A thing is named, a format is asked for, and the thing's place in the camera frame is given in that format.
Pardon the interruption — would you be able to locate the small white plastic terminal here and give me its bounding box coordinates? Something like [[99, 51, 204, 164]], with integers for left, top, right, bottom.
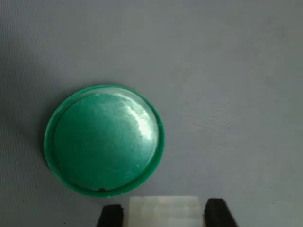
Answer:
[[127, 195, 205, 227]]

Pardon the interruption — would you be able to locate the round green lid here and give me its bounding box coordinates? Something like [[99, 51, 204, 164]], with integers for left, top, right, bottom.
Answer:
[[44, 84, 165, 198]]

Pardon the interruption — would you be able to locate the dark grey mat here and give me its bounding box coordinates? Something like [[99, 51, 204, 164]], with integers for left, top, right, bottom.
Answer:
[[0, 0, 303, 227]]

